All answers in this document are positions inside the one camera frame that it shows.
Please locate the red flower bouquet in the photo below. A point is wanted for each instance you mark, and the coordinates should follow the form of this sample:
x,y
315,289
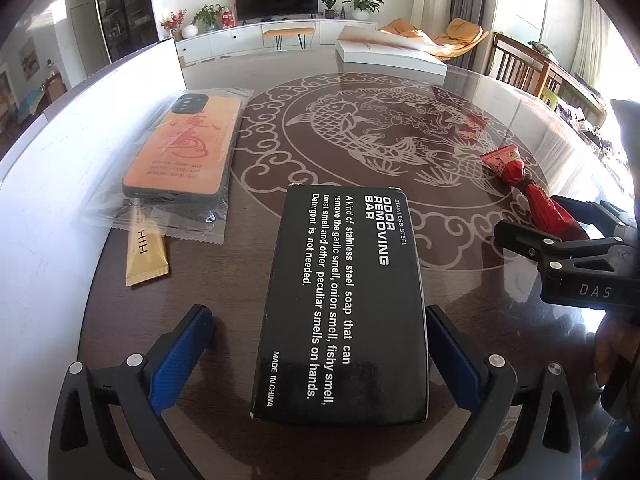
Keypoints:
x,y
172,21

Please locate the dark glass display cabinet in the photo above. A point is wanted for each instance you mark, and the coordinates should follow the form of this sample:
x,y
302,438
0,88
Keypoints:
x,y
125,10

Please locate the red gift box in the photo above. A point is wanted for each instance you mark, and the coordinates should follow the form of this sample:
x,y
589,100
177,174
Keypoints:
x,y
228,18

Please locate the white board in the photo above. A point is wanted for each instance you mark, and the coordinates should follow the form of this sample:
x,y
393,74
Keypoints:
x,y
75,125

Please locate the white flat carton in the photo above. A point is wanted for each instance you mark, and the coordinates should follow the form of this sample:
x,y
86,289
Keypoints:
x,y
390,52

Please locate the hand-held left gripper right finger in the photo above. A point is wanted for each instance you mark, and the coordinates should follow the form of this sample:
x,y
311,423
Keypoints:
x,y
455,360

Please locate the wooden chair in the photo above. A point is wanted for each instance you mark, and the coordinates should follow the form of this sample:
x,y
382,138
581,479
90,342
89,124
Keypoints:
x,y
520,65

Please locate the bushy green potted plant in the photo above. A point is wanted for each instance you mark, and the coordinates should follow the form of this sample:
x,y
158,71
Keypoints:
x,y
207,16

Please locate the round white vase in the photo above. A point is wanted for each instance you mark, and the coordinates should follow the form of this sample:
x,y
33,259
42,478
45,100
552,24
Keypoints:
x,y
189,32

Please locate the white television cabinet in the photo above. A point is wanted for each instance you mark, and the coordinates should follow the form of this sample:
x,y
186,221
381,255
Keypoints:
x,y
235,40

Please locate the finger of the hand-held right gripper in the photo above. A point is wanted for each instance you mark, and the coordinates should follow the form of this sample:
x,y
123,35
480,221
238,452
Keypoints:
x,y
525,235
575,207

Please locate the black printed box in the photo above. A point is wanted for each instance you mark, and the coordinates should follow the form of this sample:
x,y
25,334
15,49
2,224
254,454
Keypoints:
x,y
340,310

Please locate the framed wall painting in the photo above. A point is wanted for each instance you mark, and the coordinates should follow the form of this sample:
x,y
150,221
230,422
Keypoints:
x,y
29,55

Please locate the red foil packet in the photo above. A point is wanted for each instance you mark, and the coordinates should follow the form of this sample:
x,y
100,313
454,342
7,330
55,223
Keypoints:
x,y
510,167

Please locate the small potted plant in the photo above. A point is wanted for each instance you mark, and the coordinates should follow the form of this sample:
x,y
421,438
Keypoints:
x,y
328,7

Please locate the orange lounge chair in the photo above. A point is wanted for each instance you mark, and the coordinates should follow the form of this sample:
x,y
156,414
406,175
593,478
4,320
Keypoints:
x,y
450,37

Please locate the gold sachet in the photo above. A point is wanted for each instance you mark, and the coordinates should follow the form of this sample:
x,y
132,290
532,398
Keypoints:
x,y
146,260

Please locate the large leafy potted plant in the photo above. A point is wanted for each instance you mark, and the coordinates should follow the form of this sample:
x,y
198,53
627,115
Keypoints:
x,y
362,4

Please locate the person's right hand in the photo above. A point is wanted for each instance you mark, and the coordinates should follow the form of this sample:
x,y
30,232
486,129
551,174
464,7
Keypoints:
x,y
620,355

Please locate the orange phone case in bag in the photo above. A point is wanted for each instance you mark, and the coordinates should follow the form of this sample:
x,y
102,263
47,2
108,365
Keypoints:
x,y
185,150

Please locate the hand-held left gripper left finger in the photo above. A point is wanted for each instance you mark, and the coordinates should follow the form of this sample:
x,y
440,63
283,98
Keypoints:
x,y
180,360

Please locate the orange stool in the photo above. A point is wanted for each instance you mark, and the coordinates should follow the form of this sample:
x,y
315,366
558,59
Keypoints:
x,y
289,32

